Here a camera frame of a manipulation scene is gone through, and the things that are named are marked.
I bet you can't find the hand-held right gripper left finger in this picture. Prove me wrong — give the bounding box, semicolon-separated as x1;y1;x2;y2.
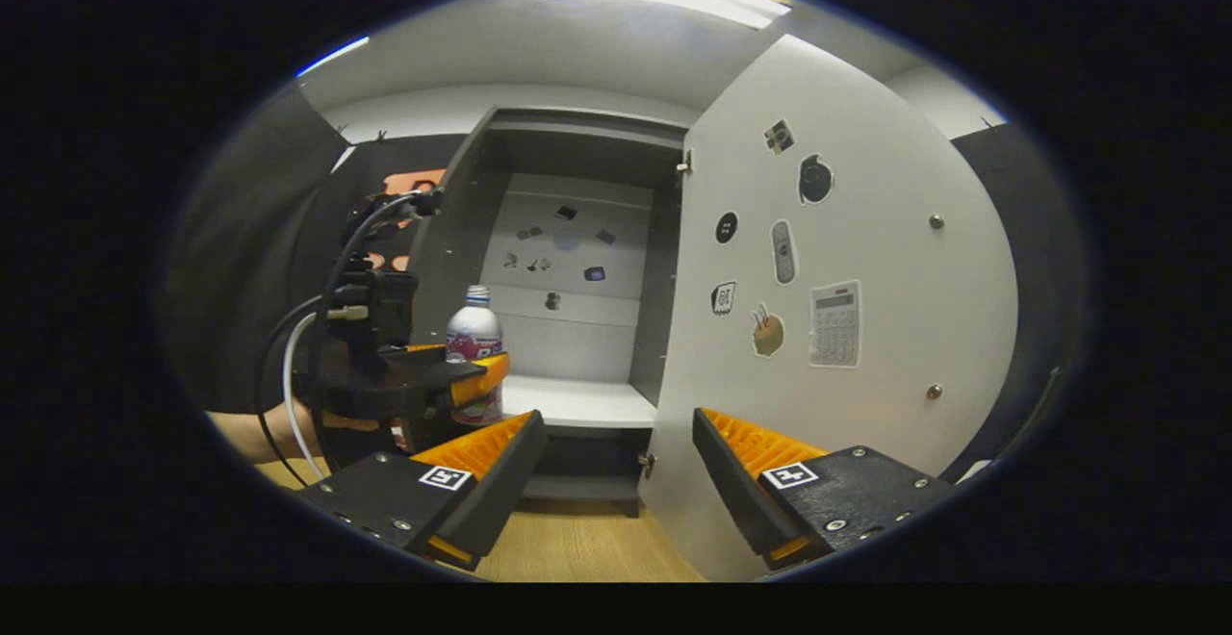
294;409;550;573

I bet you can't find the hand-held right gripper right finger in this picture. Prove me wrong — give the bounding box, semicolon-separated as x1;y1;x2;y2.
693;408;959;571

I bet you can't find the pink patterned bottle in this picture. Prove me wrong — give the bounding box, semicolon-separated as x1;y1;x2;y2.
445;285;504;426

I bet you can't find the grey cabinet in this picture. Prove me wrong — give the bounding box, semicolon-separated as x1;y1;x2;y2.
409;106;689;519

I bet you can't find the white cabinet door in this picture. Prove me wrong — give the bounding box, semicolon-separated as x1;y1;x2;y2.
640;34;1021;583

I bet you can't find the white cabinet shelf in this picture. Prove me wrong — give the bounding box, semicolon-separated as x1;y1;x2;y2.
500;375;658;429

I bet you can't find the black cable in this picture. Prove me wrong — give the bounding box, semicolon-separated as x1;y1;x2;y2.
322;190;429;299
253;296;328;463

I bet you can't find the white cable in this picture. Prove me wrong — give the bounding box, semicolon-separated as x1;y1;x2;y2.
282;313;338;482

